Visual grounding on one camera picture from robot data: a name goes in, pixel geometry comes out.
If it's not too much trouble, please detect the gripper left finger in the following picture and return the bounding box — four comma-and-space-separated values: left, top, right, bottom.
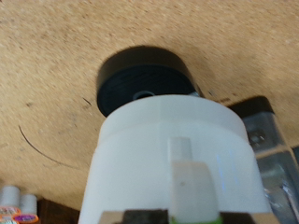
100, 208, 171, 224

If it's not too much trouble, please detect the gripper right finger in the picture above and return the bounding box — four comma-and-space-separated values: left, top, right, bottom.
219, 212, 282, 224

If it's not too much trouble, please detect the white mug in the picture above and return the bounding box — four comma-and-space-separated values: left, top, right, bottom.
78, 94, 274, 224

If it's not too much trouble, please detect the black Keurig coffee machine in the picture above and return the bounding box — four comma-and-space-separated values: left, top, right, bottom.
95, 46, 205, 119

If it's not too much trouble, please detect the Keurig water reservoir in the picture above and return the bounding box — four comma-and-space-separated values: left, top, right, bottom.
228, 95, 299, 224

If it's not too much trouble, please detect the brown wooden box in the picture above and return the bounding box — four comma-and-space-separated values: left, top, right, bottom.
36, 198, 80, 224

